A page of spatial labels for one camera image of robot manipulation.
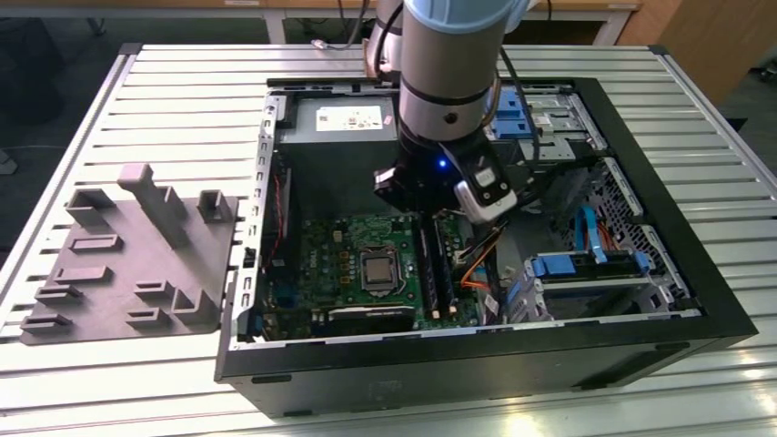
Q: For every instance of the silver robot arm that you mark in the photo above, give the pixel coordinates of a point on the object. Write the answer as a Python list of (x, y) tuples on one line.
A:
[(442, 68)]

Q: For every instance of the black RAM slot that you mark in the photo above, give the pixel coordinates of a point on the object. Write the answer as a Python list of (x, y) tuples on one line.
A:
[(435, 314)]

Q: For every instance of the grey power supply unit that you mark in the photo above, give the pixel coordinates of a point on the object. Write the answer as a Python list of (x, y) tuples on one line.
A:
[(328, 173)]

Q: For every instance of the CPU socket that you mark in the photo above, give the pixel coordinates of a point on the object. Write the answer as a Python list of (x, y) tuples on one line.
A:
[(381, 249)]

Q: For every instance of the green motherboard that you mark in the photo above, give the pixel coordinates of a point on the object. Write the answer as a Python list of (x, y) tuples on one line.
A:
[(321, 236)]

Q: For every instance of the blue drive latch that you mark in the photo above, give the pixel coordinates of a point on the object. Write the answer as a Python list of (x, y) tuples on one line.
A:
[(513, 123)]

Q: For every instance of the silver CPU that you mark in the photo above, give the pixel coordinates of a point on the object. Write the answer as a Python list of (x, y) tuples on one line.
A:
[(377, 272)]

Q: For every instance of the grey metal drive cage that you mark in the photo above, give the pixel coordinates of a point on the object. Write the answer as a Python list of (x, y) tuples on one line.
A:
[(563, 152)]

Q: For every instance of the hard disk in blue carrier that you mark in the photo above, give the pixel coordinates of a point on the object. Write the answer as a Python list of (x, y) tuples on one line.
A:
[(558, 265)]

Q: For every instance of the black graphics card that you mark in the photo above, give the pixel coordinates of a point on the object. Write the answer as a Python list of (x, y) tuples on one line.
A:
[(364, 318)]

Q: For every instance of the grey metal disk bay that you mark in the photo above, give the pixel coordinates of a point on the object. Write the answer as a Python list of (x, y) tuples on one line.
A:
[(594, 285)]

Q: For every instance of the black PC case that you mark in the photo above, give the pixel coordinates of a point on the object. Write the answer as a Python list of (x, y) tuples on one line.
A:
[(425, 373)]

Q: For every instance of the white framed wooden desk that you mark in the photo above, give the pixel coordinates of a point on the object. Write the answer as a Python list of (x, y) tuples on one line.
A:
[(575, 13)]

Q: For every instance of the grey parts rack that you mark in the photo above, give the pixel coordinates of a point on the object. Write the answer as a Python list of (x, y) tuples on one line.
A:
[(121, 273)]

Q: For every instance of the wooden cabinet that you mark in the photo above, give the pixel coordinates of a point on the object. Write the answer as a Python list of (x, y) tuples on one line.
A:
[(715, 45)]

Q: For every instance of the grey stand foot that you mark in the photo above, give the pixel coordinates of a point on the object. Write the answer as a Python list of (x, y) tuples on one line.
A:
[(5, 164)]

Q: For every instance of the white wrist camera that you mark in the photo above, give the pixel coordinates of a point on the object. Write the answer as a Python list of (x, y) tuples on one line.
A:
[(487, 200)]

